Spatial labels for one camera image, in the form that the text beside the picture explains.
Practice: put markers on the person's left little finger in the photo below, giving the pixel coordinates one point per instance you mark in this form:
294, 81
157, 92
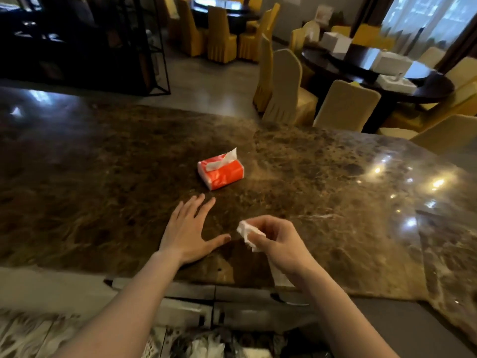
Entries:
176, 211

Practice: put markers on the group of cream covered chairs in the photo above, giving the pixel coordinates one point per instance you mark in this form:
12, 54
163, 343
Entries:
287, 89

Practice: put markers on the person's left forearm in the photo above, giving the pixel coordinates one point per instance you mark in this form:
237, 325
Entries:
126, 313

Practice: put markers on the white cardboard box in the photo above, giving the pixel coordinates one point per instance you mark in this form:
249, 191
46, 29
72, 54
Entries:
335, 42
391, 63
397, 84

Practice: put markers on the group of yellow covered chairs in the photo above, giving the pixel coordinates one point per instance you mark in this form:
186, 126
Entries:
220, 37

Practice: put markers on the dark brown curtain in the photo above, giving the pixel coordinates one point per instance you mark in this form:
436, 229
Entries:
369, 11
460, 48

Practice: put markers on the dark round dining table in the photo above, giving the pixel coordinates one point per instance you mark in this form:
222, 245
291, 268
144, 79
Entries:
428, 89

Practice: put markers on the dark metal shelving unit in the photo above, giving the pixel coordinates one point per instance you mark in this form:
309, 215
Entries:
82, 44

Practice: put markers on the person's right forearm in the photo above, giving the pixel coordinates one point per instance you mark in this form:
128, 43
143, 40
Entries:
343, 316

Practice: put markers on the dark glass-topped dining table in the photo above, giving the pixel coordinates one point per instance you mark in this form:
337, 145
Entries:
223, 9

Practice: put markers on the clear plastic bags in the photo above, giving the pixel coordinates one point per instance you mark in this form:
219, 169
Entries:
223, 344

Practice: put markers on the white framed sign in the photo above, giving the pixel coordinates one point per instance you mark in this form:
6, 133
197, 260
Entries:
323, 14

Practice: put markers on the person's left hand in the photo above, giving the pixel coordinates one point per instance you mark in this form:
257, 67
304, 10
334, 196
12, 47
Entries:
186, 238

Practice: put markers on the orange tissue packet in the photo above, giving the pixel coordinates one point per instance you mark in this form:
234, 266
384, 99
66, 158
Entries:
223, 174

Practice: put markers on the white sheer curtain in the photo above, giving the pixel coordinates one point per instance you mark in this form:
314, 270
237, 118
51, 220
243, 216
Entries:
428, 18

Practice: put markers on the person's left middle finger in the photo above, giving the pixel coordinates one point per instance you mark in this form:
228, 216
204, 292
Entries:
196, 206

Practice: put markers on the person's left thumb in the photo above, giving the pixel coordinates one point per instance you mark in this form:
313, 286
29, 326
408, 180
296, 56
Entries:
218, 242

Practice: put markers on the person's right thumb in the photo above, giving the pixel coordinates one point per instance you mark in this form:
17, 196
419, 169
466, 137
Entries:
261, 240

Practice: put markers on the white tissue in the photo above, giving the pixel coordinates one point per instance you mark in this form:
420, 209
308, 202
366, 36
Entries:
246, 231

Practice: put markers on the person's right hand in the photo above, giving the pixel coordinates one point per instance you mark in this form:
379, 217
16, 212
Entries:
287, 246

